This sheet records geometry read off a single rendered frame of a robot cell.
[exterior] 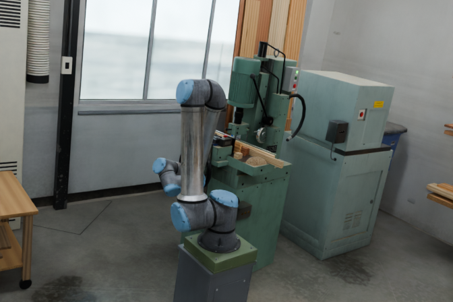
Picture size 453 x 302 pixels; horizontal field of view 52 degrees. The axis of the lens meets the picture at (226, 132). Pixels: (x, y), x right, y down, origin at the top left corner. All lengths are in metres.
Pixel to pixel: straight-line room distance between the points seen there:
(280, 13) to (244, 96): 2.01
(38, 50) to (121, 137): 1.09
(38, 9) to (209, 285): 2.19
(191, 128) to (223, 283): 0.81
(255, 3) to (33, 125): 2.26
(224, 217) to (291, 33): 2.94
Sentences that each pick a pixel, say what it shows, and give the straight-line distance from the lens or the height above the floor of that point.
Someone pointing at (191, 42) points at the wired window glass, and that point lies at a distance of 4.40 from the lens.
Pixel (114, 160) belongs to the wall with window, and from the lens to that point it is 4.21.
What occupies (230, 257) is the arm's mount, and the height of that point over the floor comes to 0.62.
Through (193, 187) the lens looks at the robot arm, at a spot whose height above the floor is 0.95.
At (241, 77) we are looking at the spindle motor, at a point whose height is 1.39.
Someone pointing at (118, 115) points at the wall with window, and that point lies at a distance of 4.09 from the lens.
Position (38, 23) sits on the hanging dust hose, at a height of 1.50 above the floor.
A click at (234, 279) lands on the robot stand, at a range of 2.50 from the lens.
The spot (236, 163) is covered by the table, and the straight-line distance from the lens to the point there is 2.90.
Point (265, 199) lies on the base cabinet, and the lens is 3.23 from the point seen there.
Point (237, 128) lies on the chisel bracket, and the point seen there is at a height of 1.05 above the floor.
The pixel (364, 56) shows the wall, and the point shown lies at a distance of 5.21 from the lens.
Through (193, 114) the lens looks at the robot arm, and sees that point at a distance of 2.18.
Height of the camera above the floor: 1.80
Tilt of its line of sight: 15 degrees down
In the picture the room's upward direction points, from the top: 9 degrees clockwise
